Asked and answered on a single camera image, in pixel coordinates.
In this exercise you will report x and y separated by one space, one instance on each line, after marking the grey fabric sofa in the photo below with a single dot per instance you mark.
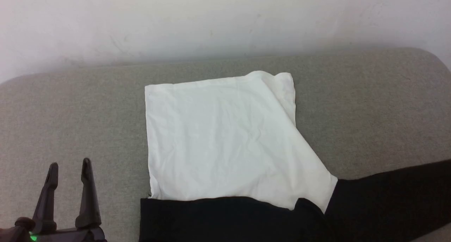
70 111

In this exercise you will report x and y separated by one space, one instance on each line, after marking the black and white long-sleeve shirt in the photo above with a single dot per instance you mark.
229 140

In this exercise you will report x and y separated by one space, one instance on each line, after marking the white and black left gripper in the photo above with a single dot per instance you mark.
63 236

